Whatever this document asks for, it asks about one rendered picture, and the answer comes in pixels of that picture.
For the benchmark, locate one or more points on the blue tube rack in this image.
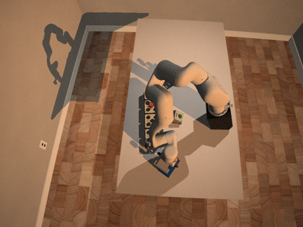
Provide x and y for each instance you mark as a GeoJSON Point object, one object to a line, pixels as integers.
{"type": "Point", "coordinates": [169, 173]}

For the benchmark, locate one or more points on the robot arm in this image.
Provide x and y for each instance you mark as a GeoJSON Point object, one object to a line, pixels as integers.
{"type": "Point", "coordinates": [209, 88]}

